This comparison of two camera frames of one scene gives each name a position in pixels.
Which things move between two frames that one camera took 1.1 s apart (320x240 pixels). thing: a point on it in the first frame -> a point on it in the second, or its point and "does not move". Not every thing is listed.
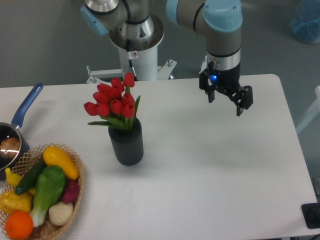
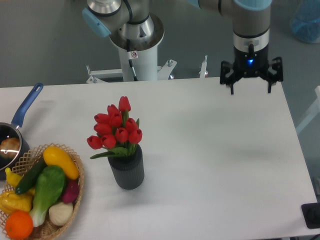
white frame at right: (314, 113) does not move
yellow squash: (53, 156) does not move
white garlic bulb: (60, 214) does not move
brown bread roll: (9, 147) does not move
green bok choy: (49, 183) does not move
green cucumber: (28, 180) does not move
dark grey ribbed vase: (128, 144) -> (128, 171)
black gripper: (227, 80) -> (251, 64)
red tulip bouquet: (115, 104) -> (115, 132)
